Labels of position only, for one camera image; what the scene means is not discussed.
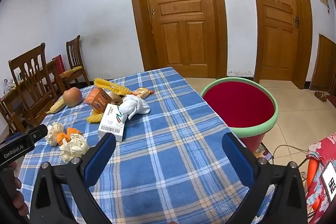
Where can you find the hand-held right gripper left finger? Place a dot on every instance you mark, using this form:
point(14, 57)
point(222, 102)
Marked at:
point(101, 158)

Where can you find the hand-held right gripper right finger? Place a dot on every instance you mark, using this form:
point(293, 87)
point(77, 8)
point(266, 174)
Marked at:
point(237, 161)

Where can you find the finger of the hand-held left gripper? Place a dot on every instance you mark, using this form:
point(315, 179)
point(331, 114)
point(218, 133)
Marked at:
point(38, 133)

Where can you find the small paper ball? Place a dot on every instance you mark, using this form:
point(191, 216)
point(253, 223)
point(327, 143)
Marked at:
point(54, 133)

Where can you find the orange peel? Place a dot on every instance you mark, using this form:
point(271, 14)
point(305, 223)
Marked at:
point(64, 136)

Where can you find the large paper ball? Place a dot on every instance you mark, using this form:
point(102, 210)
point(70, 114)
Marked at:
point(73, 147)

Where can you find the red round stool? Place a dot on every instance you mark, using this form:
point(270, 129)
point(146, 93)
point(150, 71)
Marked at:
point(239, 106)

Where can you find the orange cardboard box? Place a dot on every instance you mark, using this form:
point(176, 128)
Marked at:
point(97, 101)

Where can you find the white sock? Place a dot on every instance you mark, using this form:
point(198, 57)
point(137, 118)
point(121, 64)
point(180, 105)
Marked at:
point(135, 106)

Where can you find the long yellow foam net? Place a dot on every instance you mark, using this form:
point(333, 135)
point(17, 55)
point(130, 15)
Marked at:
point(111, 86)

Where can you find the person's left hand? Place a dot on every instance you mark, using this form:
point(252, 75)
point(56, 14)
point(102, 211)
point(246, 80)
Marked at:
point(21, 209)

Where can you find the banana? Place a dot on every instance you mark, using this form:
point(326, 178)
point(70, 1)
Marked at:
point(57, 106)

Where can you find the small green-capped bottle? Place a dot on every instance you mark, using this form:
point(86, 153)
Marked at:
point(111, 123)

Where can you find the flat yellow foam net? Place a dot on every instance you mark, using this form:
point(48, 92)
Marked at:
point(95, 117)

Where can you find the apple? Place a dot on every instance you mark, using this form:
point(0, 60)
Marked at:
point(72, 96)

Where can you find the large wooden chair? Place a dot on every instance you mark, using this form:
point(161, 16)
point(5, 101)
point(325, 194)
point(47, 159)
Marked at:
point(34, 82)

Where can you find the blue plaid tablecloth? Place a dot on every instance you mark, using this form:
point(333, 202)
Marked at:
point(162, 134)

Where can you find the yellow seat cushion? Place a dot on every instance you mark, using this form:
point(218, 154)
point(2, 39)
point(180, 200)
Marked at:
point(70, 72)

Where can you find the orange snack packet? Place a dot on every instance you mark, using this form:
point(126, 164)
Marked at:
point(141, 92)

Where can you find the wooden chair with cushion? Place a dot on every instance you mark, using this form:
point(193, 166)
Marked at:
point(74, 56)

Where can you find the red floral cloth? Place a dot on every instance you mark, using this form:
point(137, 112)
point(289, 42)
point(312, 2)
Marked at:
point(319, 197)

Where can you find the brown slippers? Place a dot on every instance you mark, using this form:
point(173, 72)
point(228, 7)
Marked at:
point(320, 96)

